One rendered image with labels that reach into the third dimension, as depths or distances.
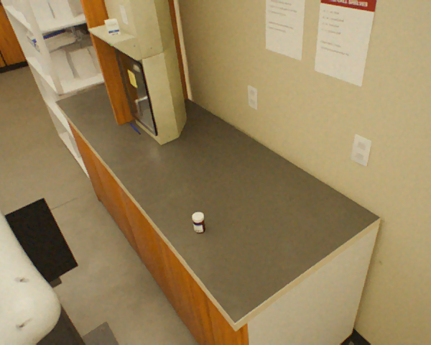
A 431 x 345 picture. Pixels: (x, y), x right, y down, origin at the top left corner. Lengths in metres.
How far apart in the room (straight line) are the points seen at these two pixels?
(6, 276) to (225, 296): 0.67
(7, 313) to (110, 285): 1.80
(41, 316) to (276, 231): 0.89
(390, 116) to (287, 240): 0.55
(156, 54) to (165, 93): 0.19
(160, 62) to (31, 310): 1.28
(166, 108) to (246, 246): 0.86
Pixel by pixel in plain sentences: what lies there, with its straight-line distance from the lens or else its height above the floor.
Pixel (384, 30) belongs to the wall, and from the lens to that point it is 1.28.
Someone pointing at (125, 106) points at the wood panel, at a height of 1.04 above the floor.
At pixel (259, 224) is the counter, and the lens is 1.43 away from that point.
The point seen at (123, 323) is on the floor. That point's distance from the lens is 2.40.
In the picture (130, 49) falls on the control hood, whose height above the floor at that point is 1.47.
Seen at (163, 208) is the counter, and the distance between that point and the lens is 1.55.
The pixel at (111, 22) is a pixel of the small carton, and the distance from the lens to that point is 1.77.
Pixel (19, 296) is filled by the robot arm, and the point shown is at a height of 1.41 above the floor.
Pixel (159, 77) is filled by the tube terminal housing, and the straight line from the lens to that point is 1.80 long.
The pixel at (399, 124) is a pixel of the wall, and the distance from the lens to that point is 1.33.
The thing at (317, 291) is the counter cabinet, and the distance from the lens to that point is 1.47.
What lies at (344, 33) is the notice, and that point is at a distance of 1.36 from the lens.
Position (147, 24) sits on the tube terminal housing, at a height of 1.55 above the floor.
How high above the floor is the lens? 1.97
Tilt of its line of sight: 37 degrees down
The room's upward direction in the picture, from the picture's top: 7 degrees counter-clockwise
